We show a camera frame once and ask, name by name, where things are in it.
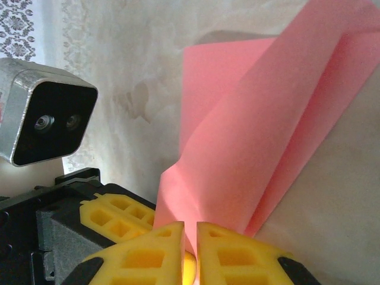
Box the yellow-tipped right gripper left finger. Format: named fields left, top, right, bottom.
left=61, top=221, right=185, bottom=285

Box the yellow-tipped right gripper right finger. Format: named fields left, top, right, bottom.
left=195, top=221, right=324, bottom=285

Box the pink paper sheet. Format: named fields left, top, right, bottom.
left=154, top=0, right=380, bottom=238

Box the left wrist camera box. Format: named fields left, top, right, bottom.
left=0, top=57, right=99, bottom=197

